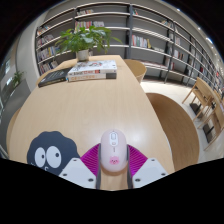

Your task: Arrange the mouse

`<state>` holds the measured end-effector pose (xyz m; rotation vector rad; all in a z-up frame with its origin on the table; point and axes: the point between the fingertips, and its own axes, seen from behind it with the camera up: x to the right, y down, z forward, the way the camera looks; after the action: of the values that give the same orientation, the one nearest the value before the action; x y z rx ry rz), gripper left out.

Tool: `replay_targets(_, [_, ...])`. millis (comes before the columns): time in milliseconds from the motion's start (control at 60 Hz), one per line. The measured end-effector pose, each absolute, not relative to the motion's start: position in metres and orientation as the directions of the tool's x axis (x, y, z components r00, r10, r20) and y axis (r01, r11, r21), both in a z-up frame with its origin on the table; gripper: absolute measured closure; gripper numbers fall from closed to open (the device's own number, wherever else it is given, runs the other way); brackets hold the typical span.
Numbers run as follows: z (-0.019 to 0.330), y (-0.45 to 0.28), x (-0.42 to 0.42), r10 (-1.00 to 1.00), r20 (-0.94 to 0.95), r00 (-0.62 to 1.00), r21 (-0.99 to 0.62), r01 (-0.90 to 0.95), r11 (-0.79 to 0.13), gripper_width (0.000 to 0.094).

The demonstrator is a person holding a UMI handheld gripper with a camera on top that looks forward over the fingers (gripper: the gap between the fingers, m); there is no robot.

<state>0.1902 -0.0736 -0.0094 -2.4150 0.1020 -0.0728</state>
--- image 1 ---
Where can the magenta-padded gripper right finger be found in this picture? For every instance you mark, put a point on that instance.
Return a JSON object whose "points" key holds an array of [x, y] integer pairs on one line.
{"points": [[148, 170]]}

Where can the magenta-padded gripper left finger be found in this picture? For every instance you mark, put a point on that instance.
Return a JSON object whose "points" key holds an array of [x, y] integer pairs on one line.
{"points": [[78, 170]]}

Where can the pink computer mouse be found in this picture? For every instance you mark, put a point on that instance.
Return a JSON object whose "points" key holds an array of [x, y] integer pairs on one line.
{"points": [[114, 153]]}

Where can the dark cloud-shaped mouse pad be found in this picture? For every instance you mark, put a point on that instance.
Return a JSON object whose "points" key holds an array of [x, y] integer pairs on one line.
{"points": [[66, 143]]}

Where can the group of wooden slat chairs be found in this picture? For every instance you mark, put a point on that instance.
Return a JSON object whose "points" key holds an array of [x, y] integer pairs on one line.
{"points": [[203, 96]]}

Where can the thick white book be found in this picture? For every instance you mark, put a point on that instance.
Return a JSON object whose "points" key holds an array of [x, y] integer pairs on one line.
{"points": [[90, 77]]}

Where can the black book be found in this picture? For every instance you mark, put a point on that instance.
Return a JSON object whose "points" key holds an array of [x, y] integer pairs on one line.
{"points": [[53, 77]]}

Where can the white illustrated book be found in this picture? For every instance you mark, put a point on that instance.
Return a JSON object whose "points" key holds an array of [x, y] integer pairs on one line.
{"points": [[95, 66]]}

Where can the small green plant on counter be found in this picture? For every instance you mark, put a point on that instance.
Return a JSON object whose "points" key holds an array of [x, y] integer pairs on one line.
{"points": [[17, 78]]}

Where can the green potted plant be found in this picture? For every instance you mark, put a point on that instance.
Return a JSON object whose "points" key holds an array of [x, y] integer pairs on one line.
{"points": [[83, 40]]}

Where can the grey bookshelf unit with books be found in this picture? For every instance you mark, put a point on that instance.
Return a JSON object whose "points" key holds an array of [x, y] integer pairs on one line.
{"points": [[146, 31]]}

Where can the group of ceiling lights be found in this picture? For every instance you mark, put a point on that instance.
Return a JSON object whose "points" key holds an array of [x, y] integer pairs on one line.
{"points": [[209, 40]]}

